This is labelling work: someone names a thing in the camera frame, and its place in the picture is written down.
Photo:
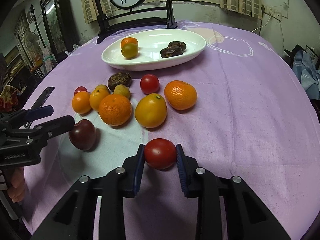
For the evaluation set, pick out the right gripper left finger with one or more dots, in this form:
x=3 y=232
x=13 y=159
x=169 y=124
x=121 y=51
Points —
x=98 y=201

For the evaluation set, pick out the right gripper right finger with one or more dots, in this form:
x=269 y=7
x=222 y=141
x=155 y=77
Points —
x=247 y=217

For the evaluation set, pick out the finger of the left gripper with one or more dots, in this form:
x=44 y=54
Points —
x=13 y=133
x=21 y=117

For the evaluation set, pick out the dark purple tomato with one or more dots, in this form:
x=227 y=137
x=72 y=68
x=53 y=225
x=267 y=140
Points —
x=83 y=135

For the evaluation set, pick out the small yellow kumquat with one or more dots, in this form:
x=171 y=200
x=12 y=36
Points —
x=96 y=97

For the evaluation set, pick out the textured orange mandarin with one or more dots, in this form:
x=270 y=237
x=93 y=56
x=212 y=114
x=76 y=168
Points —
x=115 y=110

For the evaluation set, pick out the small red cherry tomato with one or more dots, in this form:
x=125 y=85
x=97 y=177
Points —
x=160 y=153

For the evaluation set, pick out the yellow orange kumquat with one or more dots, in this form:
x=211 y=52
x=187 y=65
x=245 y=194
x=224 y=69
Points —
x=151 y=111

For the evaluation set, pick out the green yellow tomato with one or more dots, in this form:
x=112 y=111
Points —
x=129 y=50

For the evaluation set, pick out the large orange mandarin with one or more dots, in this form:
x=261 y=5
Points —
x=180 y=95

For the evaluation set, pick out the small orange tangerine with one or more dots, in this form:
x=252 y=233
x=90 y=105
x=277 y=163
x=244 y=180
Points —
x=128 y=40

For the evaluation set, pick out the wrinkled dark date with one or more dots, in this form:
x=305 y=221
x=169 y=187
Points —
x=171 y=51

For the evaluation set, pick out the dark brown round fruit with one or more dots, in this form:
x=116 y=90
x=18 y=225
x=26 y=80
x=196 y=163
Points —
x=180 y=44

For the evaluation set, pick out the left hand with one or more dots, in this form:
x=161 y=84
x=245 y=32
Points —
x=15 y=177

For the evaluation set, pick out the white plastic bag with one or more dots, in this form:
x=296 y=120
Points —
x=75 y=47

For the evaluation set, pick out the dark wooden cabinet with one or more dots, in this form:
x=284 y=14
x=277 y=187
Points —
x=60 y=27

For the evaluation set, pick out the pale yellow longan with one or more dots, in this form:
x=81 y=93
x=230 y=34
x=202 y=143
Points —
x=122 y=90

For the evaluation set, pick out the purple tablecloth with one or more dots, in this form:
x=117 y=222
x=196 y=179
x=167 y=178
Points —
x=252 y=118

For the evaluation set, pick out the brown passion fruit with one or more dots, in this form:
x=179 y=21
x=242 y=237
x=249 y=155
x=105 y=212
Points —
x=120 y=78

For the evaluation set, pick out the white oval plate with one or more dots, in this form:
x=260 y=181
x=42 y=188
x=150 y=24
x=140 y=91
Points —
x=150 y=44

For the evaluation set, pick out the blue clothes pile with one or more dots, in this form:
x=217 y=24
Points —
x=307 y=74

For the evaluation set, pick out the black framed decorative screen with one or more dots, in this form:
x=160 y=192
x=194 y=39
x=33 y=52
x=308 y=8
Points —
x=106 y=29

